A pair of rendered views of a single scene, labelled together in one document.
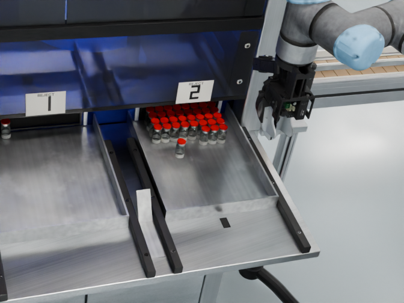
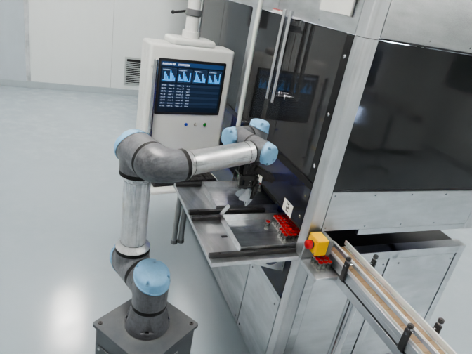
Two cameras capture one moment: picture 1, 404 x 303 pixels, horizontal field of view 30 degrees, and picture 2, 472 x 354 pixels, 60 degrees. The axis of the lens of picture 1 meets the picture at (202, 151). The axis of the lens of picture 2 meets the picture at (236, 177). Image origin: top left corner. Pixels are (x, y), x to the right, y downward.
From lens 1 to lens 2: 2.02 m
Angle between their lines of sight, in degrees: 75
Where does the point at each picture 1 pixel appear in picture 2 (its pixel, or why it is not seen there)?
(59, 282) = (185, 196)
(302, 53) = not seen: hidden behind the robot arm
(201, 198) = (238, 231)
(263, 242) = (213, 245)
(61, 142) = (260, 201)
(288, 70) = not seen: hidden behind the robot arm
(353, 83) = (366, 298)
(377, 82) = (378, 313)
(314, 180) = not seen: outside the picture
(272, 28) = (314, 193)
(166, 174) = (251, 224)
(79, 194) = (231, 202)
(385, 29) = (241, 137)
